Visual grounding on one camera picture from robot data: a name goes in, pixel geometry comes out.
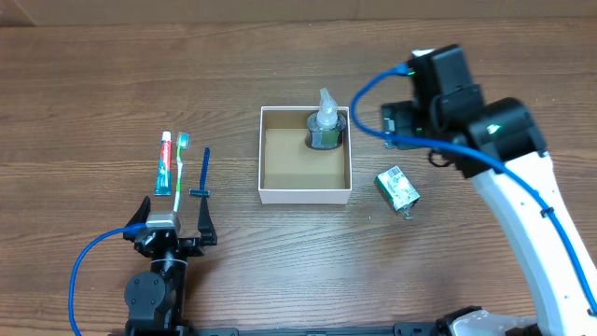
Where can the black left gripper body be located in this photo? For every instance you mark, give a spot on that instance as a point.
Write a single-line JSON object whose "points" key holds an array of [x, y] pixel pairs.
{"points": [[173, 243]]}

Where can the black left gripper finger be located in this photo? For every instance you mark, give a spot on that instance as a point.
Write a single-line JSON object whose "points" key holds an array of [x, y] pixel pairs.
{"points": [[205, 224], [139, 217]]}

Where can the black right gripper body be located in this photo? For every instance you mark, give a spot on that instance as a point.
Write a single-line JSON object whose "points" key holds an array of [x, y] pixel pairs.
{"points": [[394, 123]]}

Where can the red green toothpaste tube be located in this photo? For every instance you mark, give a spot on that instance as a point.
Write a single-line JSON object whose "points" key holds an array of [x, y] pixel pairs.
{"points": [[163, 179]]}

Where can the green white soap packet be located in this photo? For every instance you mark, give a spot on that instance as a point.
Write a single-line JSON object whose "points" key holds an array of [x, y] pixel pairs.
{"points": [[398, 190]]}

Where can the clear soap pump bottle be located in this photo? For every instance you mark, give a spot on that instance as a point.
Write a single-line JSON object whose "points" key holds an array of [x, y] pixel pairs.
{"points": [[325, 126]]}

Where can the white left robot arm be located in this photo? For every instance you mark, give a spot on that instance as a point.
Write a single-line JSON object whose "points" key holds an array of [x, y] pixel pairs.
{"points": [[155, 298]]}

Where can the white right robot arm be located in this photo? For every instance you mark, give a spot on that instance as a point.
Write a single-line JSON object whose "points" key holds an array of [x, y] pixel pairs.
{"points": [[498, 147]]}

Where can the blue disposable razor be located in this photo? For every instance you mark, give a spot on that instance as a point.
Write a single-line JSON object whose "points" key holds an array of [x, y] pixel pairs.
{"points": [[202, 191]]}

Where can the green white toothbrush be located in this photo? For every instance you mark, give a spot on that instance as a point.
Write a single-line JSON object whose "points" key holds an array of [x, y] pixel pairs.
{"points": [[181, 144]]}

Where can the white cardboard box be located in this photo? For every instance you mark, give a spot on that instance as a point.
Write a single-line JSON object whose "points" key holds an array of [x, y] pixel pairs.
{"points": [[289, 172]]}

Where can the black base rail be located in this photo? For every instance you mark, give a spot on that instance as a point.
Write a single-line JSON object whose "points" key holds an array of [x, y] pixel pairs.
{"points": [[398, 329]]}

